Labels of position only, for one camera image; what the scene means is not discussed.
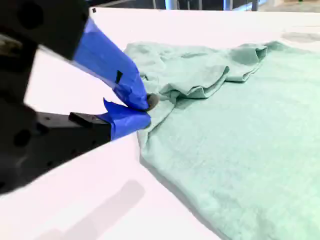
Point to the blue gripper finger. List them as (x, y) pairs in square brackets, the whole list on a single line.
[(125, 122), (110, 57)]

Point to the pale green T-shirt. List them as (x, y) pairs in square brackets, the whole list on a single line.
[(225, 150)]

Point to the grey metal post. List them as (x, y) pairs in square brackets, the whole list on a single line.
[(171, 3), (226, 3)]

